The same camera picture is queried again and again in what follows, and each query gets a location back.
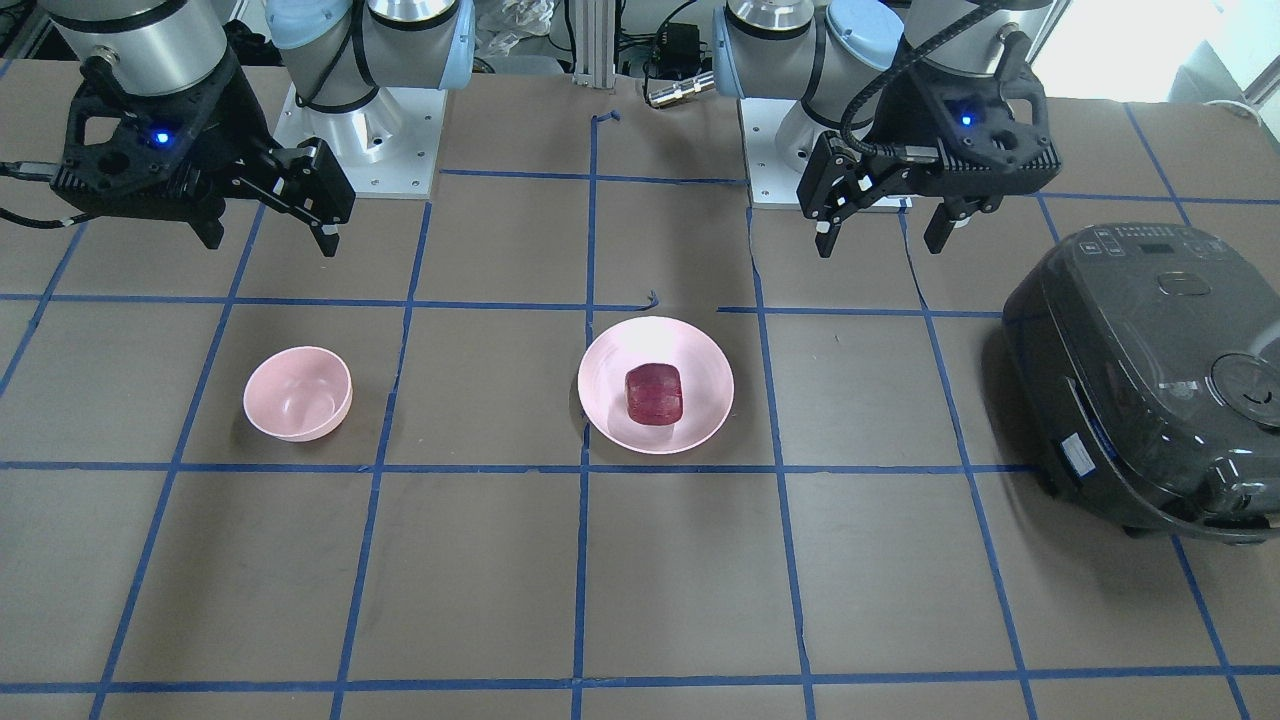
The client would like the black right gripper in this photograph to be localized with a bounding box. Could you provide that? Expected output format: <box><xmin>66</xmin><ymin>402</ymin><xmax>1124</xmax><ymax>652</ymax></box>
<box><xmin>50</xmin><ymin>49</ymin><xmax>356</xmax><ymax>258</ymax></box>

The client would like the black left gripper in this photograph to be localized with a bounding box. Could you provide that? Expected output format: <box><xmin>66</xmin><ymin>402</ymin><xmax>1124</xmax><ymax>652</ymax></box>
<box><xmin>797</xmin><ymin>35</ymin><xmax>1062</xmax><ymax>259</ymax></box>

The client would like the pink bowl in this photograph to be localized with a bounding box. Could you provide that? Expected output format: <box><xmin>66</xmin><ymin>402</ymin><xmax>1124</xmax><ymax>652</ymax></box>
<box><xmin>242</xmin><ymin>346</ymin><xmax>355</xmax><ymax>443</ymax></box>

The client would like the red apple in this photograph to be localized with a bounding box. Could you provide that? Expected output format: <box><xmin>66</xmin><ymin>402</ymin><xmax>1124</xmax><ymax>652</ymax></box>
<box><xmin>623</xmin><ymin>363</ymin><xmax>684</xmax><ymax>427</ymax></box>

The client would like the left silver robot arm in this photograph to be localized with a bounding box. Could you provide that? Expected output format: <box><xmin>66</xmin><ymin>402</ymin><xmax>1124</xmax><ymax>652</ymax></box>
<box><xmin>713</xmin><ymin>1</ymin><xmax>1062</xmax><ymax>258</ymax></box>

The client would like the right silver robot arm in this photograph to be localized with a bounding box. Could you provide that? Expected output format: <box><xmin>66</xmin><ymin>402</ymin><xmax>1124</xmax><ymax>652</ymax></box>
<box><xmin>41</xmin><ymin>1</ymin><xmax>476</xmax><ymax>258</ymax></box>

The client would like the pink plate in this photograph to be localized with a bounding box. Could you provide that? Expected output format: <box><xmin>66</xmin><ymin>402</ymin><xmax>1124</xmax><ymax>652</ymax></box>
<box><xmin>576</xmin><ymin>316</ymin><xmax>735</xmax><ymax>455</ymax></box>

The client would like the dark grey rice cooker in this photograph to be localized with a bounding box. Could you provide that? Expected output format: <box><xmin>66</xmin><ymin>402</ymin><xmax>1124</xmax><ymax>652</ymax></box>
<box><xmin>1002</xmin><ymin>223</ymin><xmax>1279</xmax><ymax>544</ymax></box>

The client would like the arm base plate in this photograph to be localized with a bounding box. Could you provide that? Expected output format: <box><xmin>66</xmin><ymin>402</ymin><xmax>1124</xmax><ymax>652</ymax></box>
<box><xmin>274</xmin><ymin>86</ymin><xmax>451</xmax><ymax>200</ymax></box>
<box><xmin>739</xmin><ymin>97</ymin><xmax>824</xmax><ymax>210</ymax></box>

